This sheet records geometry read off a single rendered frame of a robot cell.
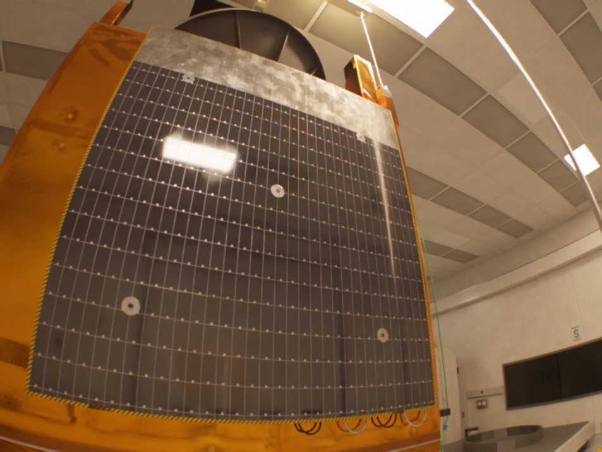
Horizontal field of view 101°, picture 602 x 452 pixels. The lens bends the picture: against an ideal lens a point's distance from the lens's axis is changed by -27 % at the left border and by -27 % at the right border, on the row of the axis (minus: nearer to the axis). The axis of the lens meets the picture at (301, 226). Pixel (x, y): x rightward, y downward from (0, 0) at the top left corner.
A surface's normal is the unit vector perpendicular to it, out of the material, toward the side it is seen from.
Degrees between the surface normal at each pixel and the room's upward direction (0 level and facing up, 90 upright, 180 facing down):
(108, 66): 88
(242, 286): 90
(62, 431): 99
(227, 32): 129
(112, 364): 90
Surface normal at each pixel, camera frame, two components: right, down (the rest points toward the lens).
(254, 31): 0.56, 0.23
